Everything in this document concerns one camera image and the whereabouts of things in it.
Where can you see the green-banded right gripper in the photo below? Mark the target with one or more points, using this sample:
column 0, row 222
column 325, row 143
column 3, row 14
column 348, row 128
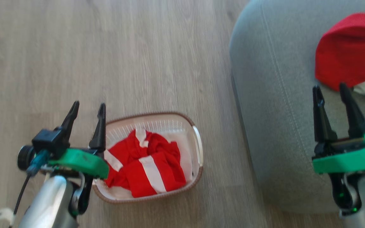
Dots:
column 347, row 158

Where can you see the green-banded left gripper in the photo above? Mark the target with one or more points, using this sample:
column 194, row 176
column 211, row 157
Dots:
column 84, row 163

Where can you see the red jersey with white sleeves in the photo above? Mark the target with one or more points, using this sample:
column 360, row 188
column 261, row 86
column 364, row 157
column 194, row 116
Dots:
column 350, row 50

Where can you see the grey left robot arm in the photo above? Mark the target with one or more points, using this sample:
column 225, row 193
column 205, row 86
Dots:
column 49, row 202

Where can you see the grey fabric sofa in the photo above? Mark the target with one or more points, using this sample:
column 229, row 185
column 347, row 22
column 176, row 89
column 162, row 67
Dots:
column 280, row 104

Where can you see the red shorts with white stripes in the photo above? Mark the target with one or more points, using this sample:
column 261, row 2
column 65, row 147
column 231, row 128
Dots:
column 144, row 164

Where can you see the white brown-rimmed laundry basket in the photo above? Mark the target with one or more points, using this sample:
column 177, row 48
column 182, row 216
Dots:
column 169, row 123

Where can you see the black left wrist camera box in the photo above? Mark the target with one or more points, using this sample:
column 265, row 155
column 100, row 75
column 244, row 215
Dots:
column 44, row 144

